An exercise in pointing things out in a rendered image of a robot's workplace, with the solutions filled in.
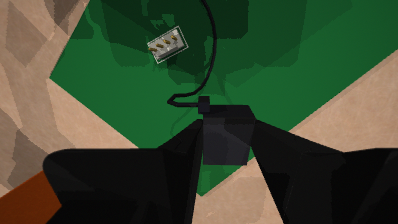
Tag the black cable with plug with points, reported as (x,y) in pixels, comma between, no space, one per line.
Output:
(227,129)

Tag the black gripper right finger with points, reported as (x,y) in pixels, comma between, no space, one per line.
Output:
(314,184)

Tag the green circuit board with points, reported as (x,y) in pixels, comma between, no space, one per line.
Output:
(283,58)

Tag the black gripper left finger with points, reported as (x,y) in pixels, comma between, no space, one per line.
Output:
(167,175)

